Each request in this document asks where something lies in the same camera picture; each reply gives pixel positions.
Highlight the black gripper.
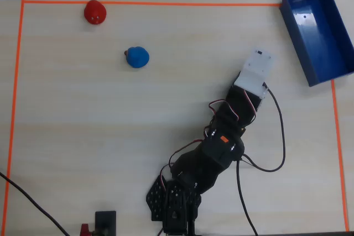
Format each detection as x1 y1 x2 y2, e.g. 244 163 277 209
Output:
220 84 264 128

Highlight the blue plastic box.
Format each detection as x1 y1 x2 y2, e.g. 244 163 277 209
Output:
279 0 354 87

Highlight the blue rubber duck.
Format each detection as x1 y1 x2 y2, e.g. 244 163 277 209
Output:
124 46 150 69

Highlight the red rubber duck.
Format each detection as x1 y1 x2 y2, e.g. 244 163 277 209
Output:
84 0 107 25

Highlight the orange tape strip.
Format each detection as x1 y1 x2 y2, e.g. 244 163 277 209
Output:
21 0 283 7
331 79 350 233
1 0 26 236

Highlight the red white servo wire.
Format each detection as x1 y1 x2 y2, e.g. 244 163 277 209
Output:
204 88 258 140

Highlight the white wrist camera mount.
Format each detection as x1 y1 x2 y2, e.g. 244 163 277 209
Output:
233 49 276 99

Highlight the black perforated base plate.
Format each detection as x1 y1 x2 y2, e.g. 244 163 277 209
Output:
145 174 203 222

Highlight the thick black cable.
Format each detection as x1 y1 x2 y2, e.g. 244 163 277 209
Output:
0 171 70 236

